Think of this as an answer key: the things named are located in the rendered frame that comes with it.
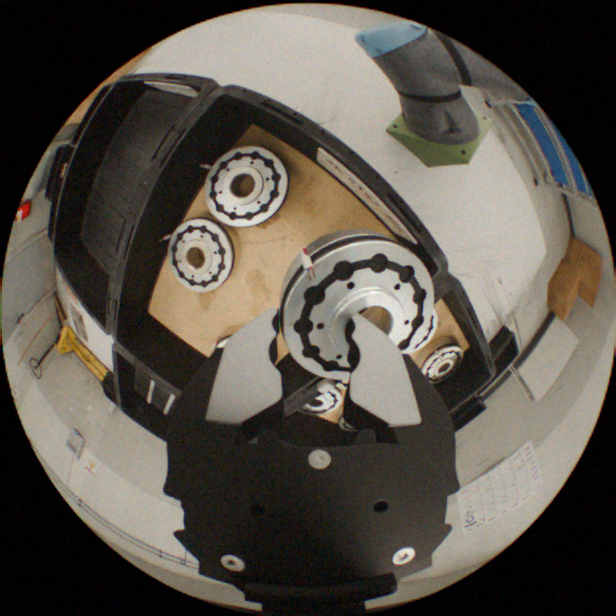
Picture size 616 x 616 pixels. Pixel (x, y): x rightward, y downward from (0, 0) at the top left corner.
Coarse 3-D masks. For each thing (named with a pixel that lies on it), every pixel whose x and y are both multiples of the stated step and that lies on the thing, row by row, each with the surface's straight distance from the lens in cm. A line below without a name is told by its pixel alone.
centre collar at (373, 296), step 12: (372, 288) 12; (348, 300) 11; (360, 300) 11; (372, 300) 12; (384, 300) 12; (396, 300) 12; (336, 312) 12; (348, 312) 12; (396, 312) 13; (336, 324) 12; (396, 324) 13; (336, 336) 12; (396, 336) 14; (336, 348) 13; (348, 348) 13
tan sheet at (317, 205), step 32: (256, 128) 30; (288, 160) 28; (320, 192) 27; (288, 224) 28; (320, 224) 28; (352, 224) 28; (256, 256) 29; (288, 256) 29; (160, 288) 39; (224, 288) 32; (256, 288) 31; (160, 320) 43; (192, 320) 38; (224, 320) 35; (288, 352) 37
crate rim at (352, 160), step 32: (224, 96) 23; (256, 96) 21; (192, 128) 22; (320, 128) 19; (160, 160) 24; (352, 160) 18; (384, 192) 18; (416, 224) 20; (128, 256) 27; (128, 352) 39
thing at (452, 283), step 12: (444, 288) 24; (456, 288) 25; (468, 300) 27; (468, 312) 30; (480, 324) 31; (480, 336) 33; (480, 348) 36; (492, 360) 41; (492, 372) 45; (336, 384) 27; (480, 384) 47; (312, 396) 29; (468, 396) 47; (288, 408) 32; (456, 408) 48; (288, 444) 44
